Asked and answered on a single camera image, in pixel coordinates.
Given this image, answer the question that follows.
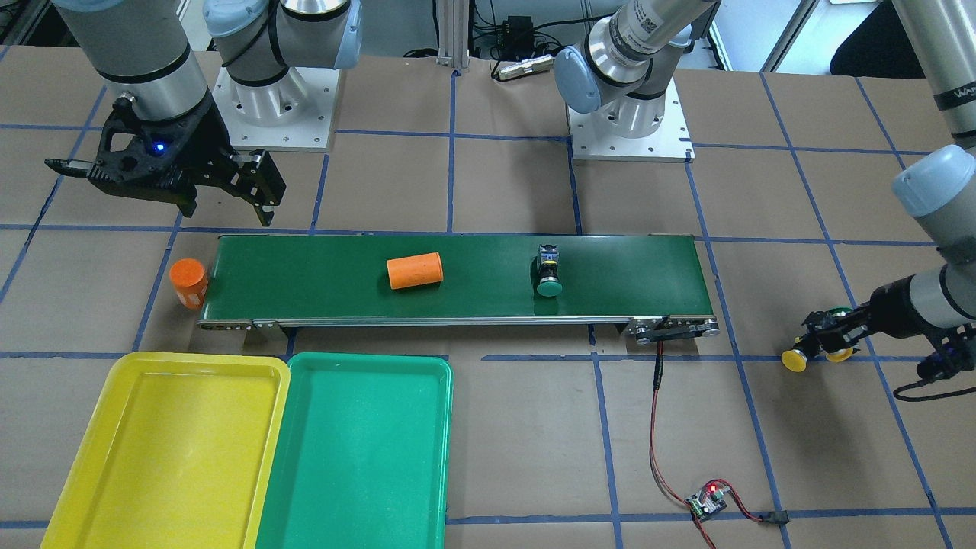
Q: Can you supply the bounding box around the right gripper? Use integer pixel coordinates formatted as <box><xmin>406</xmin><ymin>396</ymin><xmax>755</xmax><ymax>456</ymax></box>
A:
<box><xmin>44</xmin><ymin>96</ymin><xmax>287</xmax><ymax>228</ymax></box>

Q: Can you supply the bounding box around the red black controller wire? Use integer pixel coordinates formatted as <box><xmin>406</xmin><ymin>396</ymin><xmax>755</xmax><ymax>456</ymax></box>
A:
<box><xmin>648</xmin><ymin>341</ymin><xmax>790</xmax><ymax>549</ymax></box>

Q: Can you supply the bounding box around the yellow plastic tray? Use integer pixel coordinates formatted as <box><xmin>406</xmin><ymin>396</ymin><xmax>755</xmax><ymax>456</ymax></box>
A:
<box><xmin>41</xmin><ymin>352</ymin><xmax>291</xmax><ymax>548</ymax></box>

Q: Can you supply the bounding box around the aluminium frame post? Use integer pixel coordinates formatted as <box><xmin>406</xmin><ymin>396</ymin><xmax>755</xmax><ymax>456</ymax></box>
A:
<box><xmin>435</xmin><ymin>0</ymin><xmax>473</xmax><ymax>74</ymax></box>

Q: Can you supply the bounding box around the orange cylinder with 4680 print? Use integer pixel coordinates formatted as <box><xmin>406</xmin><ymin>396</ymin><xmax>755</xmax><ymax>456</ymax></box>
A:
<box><xmin>169</xmin><ymin>258</ymin><xmax>209</xmax><ymax>310</ymax></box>

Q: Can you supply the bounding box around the small motor controller board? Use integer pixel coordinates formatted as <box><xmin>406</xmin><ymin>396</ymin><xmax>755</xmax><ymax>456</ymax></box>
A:
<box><xmin>684</xmin><ymin>484</ymin><xmax>727</xmax><ymax>522</ymax></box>

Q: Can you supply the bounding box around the green plastic tray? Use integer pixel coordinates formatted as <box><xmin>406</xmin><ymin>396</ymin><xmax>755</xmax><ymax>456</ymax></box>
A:
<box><xmin>255</xmin><ymin>352</ymin><xmax>453</xmax><ymax>548</ymax></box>

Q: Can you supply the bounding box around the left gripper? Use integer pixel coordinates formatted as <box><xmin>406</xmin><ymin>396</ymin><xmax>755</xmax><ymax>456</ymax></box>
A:
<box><xmin>801</xmin><ymin>278</ymin><xmax>920</xmax><ymax>353</ymax></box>

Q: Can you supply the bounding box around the plain orange cylinder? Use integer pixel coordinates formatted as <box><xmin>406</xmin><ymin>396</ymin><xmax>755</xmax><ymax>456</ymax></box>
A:
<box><xmin>386</xmin><ymin>252</ymin><xmax>444</xmax><ymax>291</ymax></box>

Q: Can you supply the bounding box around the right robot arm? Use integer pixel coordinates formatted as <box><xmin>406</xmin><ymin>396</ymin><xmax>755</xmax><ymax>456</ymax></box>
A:
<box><xmin>45</xmin><ymin>1</ymin><xmax>362</xmax><ymax>226</ymax></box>

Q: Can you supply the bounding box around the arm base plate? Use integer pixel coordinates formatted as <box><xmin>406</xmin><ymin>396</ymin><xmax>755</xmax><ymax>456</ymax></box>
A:
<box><xmin>212</xmin><ymin>67</ymin><xmax>344</xmax><ymax>153</ymax></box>
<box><xmin>566</xmin><ymin>79</ymin><xmax>696</xmax><ymax>163</ymax></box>

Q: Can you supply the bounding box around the green conveyor belt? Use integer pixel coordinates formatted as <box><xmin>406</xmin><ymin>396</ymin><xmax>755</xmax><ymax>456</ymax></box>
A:
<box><xmin>197</xmin><ymin>234</ymin><xmax>719</xmax><ymax>345</ymax></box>

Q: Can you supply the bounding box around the yellow push button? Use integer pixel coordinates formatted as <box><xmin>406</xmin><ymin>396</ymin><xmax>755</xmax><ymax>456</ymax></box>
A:
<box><xmin>780</xmin><ymin>337</ymin><xmax>820</xmax><ymax>373</ymax></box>
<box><xmin>825</xmin><ymin>345</ymin><xmax>859</xmax><ymax>364</ymax></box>

